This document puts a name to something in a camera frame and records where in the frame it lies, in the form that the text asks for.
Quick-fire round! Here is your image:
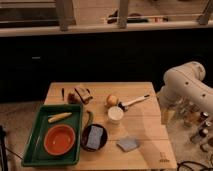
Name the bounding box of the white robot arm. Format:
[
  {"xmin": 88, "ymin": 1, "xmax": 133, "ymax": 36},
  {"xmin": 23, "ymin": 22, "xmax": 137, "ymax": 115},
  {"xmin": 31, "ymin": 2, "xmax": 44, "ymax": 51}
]
[{"xmin": 157, "ymin": 61, "xmax": 213, "ymax": 125}]

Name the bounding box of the yellow onion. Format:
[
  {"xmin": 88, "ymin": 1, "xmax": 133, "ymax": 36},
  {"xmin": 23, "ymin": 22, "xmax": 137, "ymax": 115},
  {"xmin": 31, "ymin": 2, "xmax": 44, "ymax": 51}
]
[{"xmin": 106, "ymin": 94, "xmax": 118, "ymax": 107}]

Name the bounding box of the white cup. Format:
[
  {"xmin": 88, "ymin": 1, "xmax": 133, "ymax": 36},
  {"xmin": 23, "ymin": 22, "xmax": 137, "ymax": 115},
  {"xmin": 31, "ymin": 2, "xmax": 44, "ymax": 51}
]
[{"xmin": 107, "ymin": 106, "xmax": 124, "ymax": 124}]

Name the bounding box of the brown toy object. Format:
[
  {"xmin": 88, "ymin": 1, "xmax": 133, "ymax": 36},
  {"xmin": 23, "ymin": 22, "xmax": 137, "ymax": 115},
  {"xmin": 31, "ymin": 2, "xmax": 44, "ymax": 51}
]
[{"xmin": 67, "ymin": 84, "xmax": 93, "ymax": 104}]

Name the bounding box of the green curved vegetable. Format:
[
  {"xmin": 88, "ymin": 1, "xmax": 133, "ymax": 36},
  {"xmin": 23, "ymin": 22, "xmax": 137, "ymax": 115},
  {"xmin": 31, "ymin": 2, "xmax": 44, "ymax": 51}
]
[{"xmin": 84, "ymin": 110, "xmax": 93, "ymax": 129}]

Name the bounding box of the small dark pen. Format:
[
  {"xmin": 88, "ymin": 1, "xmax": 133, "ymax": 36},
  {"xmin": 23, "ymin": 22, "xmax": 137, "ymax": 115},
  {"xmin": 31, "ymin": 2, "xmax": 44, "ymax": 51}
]
[{"xmin": 61, "ymin": 88, "xmax": 65, "ymax": 101}]

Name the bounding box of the blue grey sponge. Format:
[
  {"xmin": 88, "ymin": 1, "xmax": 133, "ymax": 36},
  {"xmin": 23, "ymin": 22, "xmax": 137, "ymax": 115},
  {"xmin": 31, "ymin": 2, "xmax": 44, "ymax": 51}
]
[{"xmin": 86, "ymin": 126, "xmax": 103, "ymax": 150}]

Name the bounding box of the dark round bowl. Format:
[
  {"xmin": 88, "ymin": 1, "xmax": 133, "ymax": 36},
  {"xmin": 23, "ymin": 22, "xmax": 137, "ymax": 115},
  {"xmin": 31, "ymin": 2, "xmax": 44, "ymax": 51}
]
[{"xmin": 81, "ymin": 124, "xmax": 108, "ymax": 152}]

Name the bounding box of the yellow corn cob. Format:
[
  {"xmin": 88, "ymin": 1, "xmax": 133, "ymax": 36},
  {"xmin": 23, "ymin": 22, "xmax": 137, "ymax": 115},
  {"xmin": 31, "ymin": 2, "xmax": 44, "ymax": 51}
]
[{"xmin": 48, "ymin": 112, "xmax": 72, "ymax": 123}]

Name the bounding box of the orange bowl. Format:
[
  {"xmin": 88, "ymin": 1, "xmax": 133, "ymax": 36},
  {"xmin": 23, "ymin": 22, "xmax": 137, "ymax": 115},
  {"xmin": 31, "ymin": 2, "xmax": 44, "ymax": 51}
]
[{"xmin": 44, "ymin": 124, "xmax": 76, "ymax": 156}]

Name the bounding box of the wooden railing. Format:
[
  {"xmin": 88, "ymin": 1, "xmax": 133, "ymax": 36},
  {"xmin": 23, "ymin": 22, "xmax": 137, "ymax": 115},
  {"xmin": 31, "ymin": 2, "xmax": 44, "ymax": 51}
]
[{"xmin": 0, "ymin": 0, "xmax": 213, "ymax": 37}]

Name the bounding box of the pile of floor items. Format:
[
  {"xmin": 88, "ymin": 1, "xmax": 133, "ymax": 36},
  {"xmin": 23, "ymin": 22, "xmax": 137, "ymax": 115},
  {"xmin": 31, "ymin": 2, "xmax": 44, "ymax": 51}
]
[{"xmin": 173, "ymin": 99, "xmax": 211, "ymax": 151}]

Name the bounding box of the green plastic tray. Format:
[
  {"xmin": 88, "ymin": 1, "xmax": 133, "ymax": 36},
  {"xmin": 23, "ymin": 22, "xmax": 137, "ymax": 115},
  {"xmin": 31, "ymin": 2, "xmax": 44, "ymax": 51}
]
[{"xmin": 22, "ymin": 104, "xmax": 83, "ymax": 167}]

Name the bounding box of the white handled brush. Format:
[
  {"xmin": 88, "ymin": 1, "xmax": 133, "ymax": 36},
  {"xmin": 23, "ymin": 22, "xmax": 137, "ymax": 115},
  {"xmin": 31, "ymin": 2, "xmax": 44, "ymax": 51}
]
[{"xmin": 118, "ymin": 94, "xmax": 150, "ymax": 111}]

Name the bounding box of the black cable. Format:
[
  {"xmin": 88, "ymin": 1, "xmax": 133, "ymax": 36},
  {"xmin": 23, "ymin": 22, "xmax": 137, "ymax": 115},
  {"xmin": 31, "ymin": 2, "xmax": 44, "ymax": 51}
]
[{"xmin": 176, "ymin": 160, "xmax": 213, "ymax": 171}]

